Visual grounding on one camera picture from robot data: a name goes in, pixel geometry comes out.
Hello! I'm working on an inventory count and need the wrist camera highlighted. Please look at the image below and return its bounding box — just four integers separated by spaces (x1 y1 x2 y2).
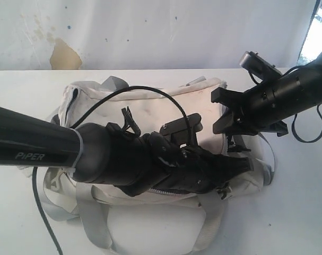
160 113 203 146
240 51 282 82

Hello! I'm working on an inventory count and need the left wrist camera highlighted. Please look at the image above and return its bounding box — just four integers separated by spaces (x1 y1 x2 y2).
160 113 203 146

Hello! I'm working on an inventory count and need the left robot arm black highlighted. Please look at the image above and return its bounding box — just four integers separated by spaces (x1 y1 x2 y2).
0 107 253 197

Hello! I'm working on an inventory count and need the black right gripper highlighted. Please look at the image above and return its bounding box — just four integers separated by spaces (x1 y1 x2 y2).
211 79 287 137

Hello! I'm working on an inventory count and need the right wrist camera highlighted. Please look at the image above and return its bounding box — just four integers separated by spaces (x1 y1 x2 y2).
240 51 282 82

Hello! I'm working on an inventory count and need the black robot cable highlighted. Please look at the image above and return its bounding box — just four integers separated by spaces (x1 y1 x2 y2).
249 66 322 143

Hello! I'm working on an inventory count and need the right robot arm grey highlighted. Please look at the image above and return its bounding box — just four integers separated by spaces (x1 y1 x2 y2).
211 52 322 137

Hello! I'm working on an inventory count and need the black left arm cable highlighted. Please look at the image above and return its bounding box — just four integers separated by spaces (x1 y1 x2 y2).
30 85 190 255

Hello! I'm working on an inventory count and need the white fabric bag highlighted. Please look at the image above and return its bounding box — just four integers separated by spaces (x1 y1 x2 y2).
32 76 275 254

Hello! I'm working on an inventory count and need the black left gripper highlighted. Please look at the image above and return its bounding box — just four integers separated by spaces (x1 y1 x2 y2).
160 147 254 194

